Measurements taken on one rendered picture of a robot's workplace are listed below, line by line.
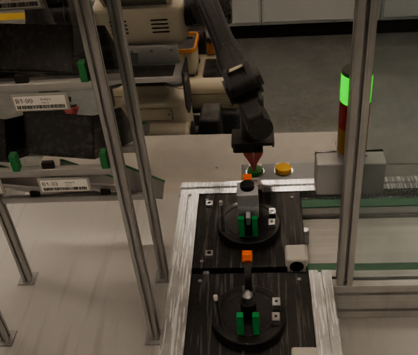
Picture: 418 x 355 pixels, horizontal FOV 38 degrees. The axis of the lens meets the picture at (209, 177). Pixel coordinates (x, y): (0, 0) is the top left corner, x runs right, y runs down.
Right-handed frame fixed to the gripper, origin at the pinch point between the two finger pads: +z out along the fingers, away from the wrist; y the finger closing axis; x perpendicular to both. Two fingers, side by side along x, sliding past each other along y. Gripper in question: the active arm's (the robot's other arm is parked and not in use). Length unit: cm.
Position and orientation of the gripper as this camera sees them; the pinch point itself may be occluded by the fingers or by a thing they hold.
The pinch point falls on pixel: (253, 165)
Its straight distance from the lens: 151.6
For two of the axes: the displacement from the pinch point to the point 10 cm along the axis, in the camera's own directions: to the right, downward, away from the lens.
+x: 0.6, -6.1, 7.9
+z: 0.8, 7.9, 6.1
